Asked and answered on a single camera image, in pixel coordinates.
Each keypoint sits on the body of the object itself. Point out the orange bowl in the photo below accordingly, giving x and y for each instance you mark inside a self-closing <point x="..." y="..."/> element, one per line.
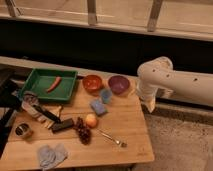
<point x="92" y="83"/>

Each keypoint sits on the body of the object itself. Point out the blue sponge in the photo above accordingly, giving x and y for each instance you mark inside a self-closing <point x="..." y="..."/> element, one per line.
<point x="98" y="107"/>

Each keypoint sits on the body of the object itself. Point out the dark grape bunch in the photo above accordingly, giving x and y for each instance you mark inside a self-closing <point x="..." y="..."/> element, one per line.
<point x="82" y="131"/>

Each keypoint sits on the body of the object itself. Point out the pale banana pieces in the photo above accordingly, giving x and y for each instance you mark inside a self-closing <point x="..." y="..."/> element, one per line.
<point x="56" y="111"/>

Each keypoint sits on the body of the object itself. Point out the grey blue cloth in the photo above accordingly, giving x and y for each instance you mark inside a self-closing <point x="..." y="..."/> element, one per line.
<point x="49" y="158"/>

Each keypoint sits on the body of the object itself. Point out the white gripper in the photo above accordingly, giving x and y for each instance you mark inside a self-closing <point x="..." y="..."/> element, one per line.
<point x="147" y="93"/>

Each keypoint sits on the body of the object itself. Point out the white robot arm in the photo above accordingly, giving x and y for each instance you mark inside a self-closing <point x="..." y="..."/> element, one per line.
<point x="159" y="74"/>

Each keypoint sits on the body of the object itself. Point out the light blue small cup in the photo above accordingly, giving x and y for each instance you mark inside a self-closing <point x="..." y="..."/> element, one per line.
<point x="106" y="95"/>

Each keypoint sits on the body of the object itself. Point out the apple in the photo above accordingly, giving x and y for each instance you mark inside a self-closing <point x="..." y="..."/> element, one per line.
<point x="91" y="120"/>

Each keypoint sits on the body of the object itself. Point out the green plastic tray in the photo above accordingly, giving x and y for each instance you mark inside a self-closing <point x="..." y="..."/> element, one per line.
<point x="41" y="79"/>

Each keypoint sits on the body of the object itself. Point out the glass jar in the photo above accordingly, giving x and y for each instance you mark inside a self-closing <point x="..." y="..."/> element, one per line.
<point x="28" y="101"/>

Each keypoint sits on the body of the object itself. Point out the black eraser block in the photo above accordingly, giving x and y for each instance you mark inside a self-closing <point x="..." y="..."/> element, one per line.
<point x="57" y="127"/>

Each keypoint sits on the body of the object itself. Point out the small metal cup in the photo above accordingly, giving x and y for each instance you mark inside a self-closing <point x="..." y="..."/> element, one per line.
<point x="23" y="130"/>

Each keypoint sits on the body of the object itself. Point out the purple bowl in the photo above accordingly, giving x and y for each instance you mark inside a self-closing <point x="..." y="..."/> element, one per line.
<point x="118" y="84"/>

